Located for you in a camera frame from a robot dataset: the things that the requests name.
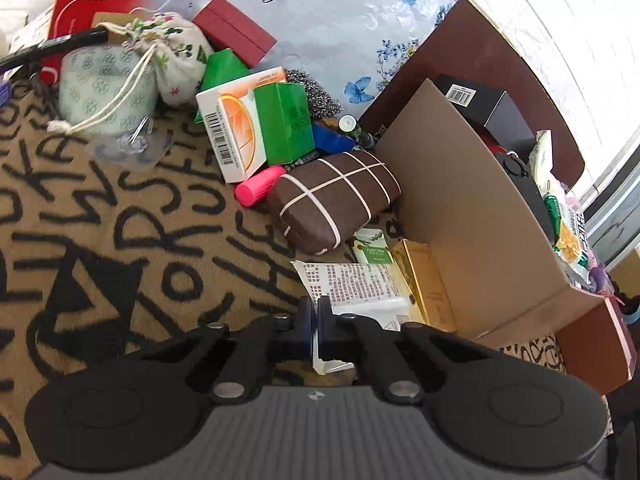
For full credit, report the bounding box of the pink highlighter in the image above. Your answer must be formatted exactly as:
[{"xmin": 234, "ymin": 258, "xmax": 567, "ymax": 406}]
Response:
[{"xmin": 235, "ymin": 165, "xmax": 287, "ymax": 207}]

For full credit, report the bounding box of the dark green box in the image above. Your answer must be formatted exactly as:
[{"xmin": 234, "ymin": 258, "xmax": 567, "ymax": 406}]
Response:
[{"xmin": 253, "ymin": 82, "xmax": 316, "ymax": 166}]

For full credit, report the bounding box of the gold box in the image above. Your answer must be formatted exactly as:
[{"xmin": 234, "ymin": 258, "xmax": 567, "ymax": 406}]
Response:
[{"xmin": 390, "ymin": 239, "xmax": 457, "ymax": 334}]

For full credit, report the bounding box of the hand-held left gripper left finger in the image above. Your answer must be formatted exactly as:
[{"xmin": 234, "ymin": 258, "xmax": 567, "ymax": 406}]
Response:
[{"xmin": 145, "ymin": 297, "xmax": 318, "ymax": 406}]

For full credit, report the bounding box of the cardboard box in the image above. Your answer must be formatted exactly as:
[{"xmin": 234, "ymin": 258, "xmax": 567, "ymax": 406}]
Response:
[{"xmin": 372, "ymin": 78, "xmax": 621, "ymax": 356}]

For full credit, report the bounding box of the black marker pen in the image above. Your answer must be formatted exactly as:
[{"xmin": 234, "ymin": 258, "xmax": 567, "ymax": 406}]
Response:
[{"xmin": 0, "ymin": 28, "xmax": 110, "ymax": 73}]

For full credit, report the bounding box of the brown banded glasses case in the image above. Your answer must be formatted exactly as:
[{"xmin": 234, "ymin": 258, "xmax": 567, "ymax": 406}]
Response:
[{"xmin": 266, "ymin": 151, "xmax": 402, "ymax": 255}]

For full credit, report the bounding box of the green patterned tissue roll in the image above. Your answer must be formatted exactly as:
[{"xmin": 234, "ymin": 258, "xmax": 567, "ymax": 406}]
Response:
[{"xmin": 57, "ymin": 45, "xmax": 158, "ymax": 136}]

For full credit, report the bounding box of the yellow snack packet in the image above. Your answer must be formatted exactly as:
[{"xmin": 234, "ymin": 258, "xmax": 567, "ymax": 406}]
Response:
[{"xmin": 554, "ymin": 210, "xmax": 592, "ymax": 272}]

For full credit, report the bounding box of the black box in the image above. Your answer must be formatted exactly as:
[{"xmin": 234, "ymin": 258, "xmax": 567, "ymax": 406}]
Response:
[{"xmin": 432, "ymin": 74, "xmax": 536, "ymax": 148}]

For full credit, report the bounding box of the large red gift box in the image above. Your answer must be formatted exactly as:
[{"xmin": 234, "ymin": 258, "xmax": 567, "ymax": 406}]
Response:
[{"xmin": 40, "ymin": 0, "xmax": 173, "ymax": 86}]

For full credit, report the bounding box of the pale yellow packet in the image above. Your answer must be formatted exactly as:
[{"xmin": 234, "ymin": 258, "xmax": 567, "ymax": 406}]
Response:
[{"xmin": 529, "ymin": 130, "xmax": 554, "ymax": 186}]

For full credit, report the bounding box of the white butterfly plastic bag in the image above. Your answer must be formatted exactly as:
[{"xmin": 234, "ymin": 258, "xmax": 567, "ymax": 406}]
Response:
[{"xmin": 100, "ymin": 0, "xmax": 461, "ymax": 116}]

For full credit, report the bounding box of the letter printed blanket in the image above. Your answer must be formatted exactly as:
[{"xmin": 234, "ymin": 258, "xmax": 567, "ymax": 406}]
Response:
[{"xmin": 0, "ymin": 80, "xmax": 616, "ymax": 480}]

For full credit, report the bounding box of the small red box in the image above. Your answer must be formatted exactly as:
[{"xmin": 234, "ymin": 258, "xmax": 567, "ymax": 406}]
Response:
[{"xmin": 191, "ymin": 0, "xmax": 277, "ymax": 68}]

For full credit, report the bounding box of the dark brown wooden board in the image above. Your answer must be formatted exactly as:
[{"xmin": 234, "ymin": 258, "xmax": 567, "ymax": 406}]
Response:
[{"xmin": 357, "ymin": 0, "xmax": 586, "ymax": 196}]

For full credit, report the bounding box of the steel wool scrubber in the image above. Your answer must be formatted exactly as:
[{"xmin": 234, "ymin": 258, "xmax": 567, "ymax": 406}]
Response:
[{"xmin": 284, "ymin": 67, "xmax": 343, "ymax": 121}]

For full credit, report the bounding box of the clear suction cup hook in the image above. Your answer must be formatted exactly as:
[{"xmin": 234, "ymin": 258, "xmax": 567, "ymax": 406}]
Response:
[{"xmin": 85, "ymin": 115, "xmax": 173, "ymax": 171}]

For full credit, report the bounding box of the white printed paper packet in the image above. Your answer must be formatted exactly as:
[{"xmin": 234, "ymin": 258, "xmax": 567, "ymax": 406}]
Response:
[{"xmin": 291, "ymin": 259, "xmax": 426, "ymax": 376}]

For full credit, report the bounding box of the white orange medicine box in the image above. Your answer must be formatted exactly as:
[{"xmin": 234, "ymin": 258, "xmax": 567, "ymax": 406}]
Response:
[{"xmin": 195, "ymin": 67, "xmax": 287, "ymax": 184}]

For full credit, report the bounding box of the blue object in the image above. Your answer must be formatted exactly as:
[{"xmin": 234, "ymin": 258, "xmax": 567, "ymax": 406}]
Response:
[{"xmin": 311, "ymin": 122, "xmax": 357, "ymax": 156}]

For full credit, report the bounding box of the small dark bottle white cap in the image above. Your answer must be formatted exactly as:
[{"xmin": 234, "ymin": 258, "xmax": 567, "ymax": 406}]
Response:
[{"xmin": 339, "ymin": 115, "xmax": 378, "ymax": 150}]

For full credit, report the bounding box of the black pouch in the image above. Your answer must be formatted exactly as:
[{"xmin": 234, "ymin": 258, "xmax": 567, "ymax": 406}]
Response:
[{"xmin": 497, "ymin": 152, "xmax": 557, "ymax": 247}]

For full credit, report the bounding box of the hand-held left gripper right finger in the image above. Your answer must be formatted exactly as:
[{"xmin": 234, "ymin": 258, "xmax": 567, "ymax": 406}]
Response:
[{"xmin": 317, "ymin": 296, "xmax": 482, "ymax": 406}]

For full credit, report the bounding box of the floral drawstring pouch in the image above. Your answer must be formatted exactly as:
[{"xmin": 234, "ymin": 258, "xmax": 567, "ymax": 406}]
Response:
[{"xmin": 47, "ymin": 11, "xmax": 216, "ymax": 136}]

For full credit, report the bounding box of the small green white box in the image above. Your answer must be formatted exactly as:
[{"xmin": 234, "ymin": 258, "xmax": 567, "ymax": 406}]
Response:
[{"xmin": 350, "ymin": 228, "xmax": 396, "ymax": 266}]

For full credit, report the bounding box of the bright green box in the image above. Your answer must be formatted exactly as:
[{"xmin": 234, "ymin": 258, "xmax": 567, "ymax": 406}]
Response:
[{"xmin": 192, "ymin": 48, "xmax": 251, "ymax": 123}]

